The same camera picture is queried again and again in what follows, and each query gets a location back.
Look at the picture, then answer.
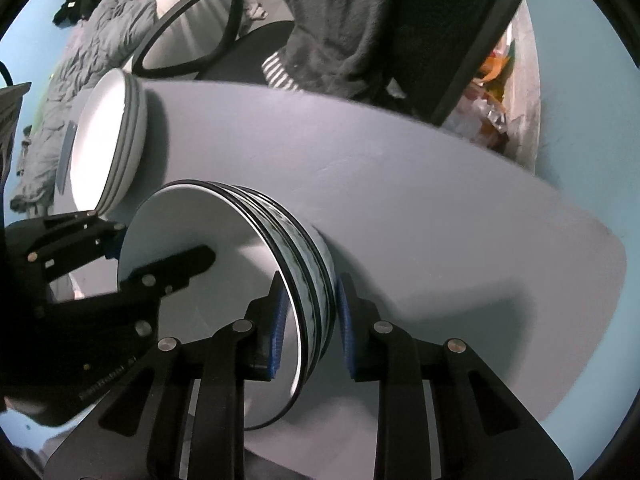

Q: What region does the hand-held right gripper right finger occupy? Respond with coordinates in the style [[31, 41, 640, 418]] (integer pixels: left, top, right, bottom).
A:
[[336, 272, 575, 480]]

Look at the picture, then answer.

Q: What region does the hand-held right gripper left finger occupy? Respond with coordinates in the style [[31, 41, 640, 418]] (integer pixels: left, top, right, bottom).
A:
[[42, 270, 290, 480]]

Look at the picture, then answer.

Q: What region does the black office chair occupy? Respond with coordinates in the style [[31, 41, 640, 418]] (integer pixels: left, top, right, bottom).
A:
[[137, 0, 540, 128]]

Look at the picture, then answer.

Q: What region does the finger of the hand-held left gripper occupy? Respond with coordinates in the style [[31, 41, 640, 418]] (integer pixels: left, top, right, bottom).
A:
[[117, 245, 217, 347], [5, 210, 128, 306]]

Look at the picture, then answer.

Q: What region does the blue-grey strip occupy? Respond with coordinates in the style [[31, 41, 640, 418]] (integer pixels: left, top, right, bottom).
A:
[[55, 121, 80, 195]]

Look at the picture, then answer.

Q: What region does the full trash bag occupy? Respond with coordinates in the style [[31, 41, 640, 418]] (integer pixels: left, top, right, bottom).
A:
[[442, 0, 543, 171]]

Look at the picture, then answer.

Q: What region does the striped cloth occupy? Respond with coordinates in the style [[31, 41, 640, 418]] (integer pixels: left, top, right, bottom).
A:
[[262, 50, 303, 92]]

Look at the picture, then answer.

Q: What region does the grey crumpled duvet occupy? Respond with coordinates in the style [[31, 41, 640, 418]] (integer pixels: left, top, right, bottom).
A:
[[10, 0, 161, 213]]

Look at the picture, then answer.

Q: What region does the dark grey fleece garment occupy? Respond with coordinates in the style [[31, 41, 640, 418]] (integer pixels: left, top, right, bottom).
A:
[[277, 0, 401, 100]]

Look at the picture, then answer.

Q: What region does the white plate black rim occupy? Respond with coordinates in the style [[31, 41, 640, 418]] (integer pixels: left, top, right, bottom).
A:
[[102, 77, 149, 216], [69, 67, 136, 213]]

